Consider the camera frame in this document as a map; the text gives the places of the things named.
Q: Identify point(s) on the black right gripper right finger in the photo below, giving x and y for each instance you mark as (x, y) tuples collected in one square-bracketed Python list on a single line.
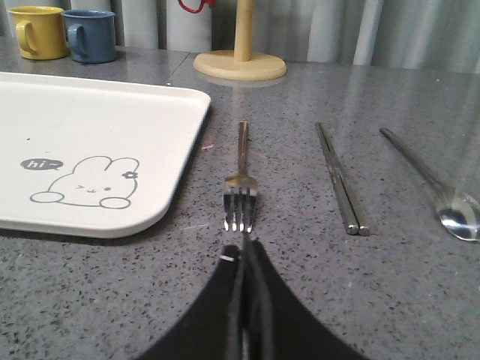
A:
[(277, 324)]

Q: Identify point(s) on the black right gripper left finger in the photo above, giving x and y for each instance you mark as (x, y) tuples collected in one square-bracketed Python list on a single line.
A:
[(212, 326)]

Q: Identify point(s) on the wooden mug tree stand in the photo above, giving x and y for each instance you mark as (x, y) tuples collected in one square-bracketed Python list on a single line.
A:
[(241, 63)]

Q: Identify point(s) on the cream rabbit serving tray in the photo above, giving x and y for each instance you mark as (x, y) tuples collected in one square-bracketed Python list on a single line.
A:
[(92, 158)]

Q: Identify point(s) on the blue enamel mug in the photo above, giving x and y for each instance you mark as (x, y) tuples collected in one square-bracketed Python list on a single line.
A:
[(91, 35)]

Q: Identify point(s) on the silver metal spoon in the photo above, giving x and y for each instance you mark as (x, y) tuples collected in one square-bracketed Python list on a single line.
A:
[(457, 210)]

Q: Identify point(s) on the yellow enamel mug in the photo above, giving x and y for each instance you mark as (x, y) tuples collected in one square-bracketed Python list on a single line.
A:
[(39, 31)]

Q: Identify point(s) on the silver metal fork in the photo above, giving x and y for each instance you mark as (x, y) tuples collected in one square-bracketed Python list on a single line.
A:
[(240, 191)]

